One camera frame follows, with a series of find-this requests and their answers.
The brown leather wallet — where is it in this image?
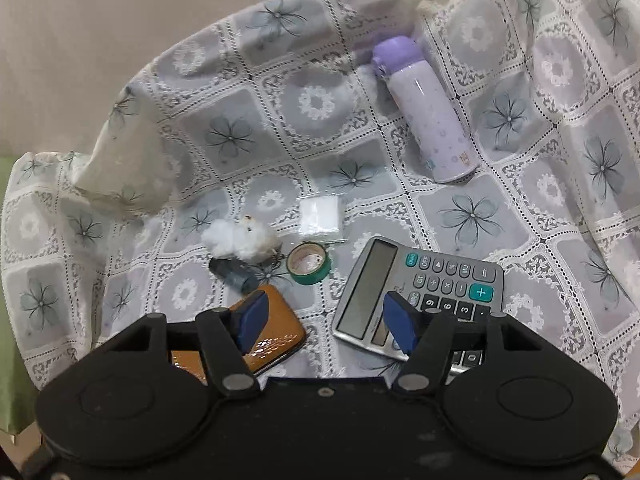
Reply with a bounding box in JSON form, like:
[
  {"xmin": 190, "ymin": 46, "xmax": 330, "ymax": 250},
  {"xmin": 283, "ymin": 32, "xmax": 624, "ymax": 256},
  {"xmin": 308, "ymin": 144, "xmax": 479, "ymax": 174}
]
[{"xmin": 171, "ymin": 285, "xmax": 307, "ymax": 385}]

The dark cylindrical tube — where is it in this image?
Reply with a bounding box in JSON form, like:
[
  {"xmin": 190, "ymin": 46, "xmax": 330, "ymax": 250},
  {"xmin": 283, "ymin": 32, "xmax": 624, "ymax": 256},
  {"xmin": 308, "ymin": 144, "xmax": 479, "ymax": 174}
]
[{"xmin": 208, "ymin": 258, "xmax": 259, "ymax": 295}]

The grey desk calculator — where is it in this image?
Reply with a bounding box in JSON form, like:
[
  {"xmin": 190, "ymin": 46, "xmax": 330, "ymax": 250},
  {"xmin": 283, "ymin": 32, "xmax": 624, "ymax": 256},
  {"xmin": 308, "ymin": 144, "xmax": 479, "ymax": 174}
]
[{"xmin": 331, "ymin": 235, "xmax": 504, "ymax": 377}]

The green tape roll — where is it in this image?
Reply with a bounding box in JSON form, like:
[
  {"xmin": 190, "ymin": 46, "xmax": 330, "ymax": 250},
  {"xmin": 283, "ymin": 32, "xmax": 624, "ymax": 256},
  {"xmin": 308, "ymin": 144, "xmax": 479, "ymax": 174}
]
[{"xmin": 286, "ymin": 242, "xmax": 331, "ymax": 285}]

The clear packet of white pads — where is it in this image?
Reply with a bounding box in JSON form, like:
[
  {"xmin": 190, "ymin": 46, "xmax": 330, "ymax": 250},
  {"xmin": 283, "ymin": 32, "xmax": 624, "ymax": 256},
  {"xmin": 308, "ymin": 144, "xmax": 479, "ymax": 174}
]
[{"xmin": 298, "ymin": 194, "xmax": 344, "ymax": 243}]

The white and grey lace cloth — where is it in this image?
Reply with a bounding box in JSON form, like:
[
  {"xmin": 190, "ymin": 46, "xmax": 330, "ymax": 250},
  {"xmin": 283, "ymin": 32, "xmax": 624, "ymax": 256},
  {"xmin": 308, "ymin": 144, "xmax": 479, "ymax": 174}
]
[{"xmin": 1, "ymin": 0, "xmax": 639, "ymax": 470}]

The purple thermos bottle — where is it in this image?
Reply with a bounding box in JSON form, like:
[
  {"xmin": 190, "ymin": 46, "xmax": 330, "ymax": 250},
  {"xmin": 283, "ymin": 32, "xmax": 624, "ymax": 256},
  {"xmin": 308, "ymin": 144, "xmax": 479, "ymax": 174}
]
[{"xmin": 371, "ymin": 36, "xmax": 477, "ymax": 183}]

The white plush keychain toy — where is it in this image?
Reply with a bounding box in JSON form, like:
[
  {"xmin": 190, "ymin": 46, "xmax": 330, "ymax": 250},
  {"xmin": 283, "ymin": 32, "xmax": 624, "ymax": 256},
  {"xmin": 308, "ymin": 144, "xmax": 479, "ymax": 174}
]
[{"xmin": 201, "ymin": 216, "xmax": 281, "ymax": 264}]

